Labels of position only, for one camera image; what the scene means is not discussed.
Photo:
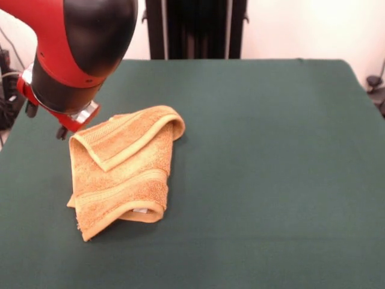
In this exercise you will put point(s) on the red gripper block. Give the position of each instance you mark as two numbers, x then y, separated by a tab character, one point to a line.
75	122

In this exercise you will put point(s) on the tan terry towel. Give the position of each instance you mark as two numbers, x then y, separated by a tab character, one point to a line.
126	168

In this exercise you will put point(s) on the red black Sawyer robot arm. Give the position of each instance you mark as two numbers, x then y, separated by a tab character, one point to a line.
81	45

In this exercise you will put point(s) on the dark green table cloth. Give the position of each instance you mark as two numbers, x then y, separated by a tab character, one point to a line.
270	150

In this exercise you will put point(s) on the black robot pedestal stand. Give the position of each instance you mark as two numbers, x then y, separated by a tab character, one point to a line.
195	30

